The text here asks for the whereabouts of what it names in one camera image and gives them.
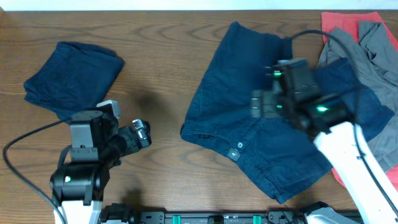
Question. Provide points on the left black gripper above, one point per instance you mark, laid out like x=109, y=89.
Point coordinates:
x=145, y=137

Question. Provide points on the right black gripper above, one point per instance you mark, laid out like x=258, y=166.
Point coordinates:
x=256, y=99

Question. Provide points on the dark blue denim shorts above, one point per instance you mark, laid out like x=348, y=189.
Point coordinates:
x=279, y=159

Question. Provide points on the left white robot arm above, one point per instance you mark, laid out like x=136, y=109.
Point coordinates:
x=98, y=144

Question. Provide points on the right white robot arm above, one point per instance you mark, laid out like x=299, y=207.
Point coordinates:
x=336, y=134

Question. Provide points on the folded dark navy garment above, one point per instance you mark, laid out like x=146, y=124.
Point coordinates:
x=76, y=77

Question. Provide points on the red garment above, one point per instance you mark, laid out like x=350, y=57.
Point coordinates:
x=342, y=21

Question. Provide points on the grey shirt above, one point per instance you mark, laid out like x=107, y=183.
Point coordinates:
x=373, y=115

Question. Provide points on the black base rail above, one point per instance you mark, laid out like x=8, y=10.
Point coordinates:
x=316, y=213

